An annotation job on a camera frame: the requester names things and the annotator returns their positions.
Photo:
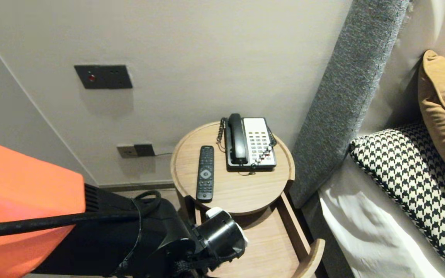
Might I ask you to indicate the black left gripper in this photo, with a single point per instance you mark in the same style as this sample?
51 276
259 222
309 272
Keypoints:
189 270

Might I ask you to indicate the curved wooden nightstand drawer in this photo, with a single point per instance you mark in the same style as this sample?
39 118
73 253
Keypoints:
269 251

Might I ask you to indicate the black TV remote control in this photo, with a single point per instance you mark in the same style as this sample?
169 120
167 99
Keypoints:
205 173

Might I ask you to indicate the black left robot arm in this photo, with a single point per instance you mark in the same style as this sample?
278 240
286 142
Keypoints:
21 185

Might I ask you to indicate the round wooden nightstand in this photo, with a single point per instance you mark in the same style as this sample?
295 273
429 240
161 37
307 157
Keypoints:
245 185

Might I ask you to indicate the black plug adapter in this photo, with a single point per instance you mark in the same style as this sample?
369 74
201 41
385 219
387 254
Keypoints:
145 149

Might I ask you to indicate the grey upholstered bed base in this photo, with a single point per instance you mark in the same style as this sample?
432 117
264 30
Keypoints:
323 247

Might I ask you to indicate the black telephone handset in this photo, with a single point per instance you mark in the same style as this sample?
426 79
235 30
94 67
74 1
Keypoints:
238 139

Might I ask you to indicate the white bed sheet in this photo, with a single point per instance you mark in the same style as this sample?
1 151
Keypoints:
369 239

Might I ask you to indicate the grey upholstered headboard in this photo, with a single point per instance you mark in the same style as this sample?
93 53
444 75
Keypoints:
346 96

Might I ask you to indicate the black white houndstooth pillow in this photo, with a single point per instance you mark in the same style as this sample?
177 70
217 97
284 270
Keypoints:
408 170

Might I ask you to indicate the mustard brown pillow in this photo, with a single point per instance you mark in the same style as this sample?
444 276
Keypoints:
444 108

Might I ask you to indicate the white bed pillow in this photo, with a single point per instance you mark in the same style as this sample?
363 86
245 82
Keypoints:
419 27

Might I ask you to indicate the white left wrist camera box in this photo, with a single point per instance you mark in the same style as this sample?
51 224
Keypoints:
215 211

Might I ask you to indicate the grey wall baseboard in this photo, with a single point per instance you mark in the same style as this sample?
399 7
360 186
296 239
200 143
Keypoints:
137 186

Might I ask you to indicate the silver wall socket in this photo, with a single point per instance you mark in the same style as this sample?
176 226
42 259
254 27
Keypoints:
126 151

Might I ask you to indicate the black wall switch panel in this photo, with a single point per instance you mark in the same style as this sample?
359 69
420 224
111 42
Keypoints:
102 77

